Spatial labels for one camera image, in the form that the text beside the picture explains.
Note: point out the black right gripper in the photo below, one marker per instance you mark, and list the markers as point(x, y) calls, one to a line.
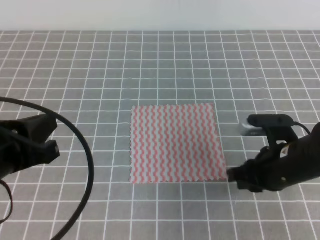
point(276, 169)

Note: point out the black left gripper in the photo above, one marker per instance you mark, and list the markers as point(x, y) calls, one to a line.
point(25, 143)

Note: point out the pink white wavy striped towel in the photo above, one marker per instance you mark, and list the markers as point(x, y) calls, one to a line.
point(174, 144)

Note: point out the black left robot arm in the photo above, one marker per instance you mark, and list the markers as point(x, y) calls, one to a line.
point(25, 143)

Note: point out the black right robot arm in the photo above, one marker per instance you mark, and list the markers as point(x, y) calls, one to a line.
point(315, 137)

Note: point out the grey grid tablecloth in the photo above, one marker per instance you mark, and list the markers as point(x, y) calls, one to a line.
point(94, 78)

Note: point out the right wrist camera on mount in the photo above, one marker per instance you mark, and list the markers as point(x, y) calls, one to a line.
point(276, 127)

